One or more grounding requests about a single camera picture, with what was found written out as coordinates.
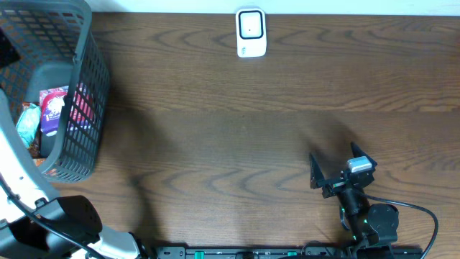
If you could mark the white barcode scanner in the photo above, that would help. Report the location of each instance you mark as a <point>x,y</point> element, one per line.
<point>251,33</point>

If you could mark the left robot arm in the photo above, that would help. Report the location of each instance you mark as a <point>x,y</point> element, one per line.
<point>37,222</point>

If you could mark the dark grey plastic basket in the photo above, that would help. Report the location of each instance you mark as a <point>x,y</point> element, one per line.
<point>56,48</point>

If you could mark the purple tissue pack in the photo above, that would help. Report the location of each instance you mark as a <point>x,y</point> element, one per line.
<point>52,101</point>

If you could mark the black mounting rail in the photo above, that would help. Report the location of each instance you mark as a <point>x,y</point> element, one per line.
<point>313,251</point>

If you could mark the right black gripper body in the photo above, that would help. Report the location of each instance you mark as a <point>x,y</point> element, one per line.
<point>335,188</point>

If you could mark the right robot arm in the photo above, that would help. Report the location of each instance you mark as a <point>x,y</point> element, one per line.
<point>370,225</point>

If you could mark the mint green snack packet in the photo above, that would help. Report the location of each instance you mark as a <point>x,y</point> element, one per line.
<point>28,123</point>

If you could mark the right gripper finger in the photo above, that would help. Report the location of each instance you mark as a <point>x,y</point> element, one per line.
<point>358,152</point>
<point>317,179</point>

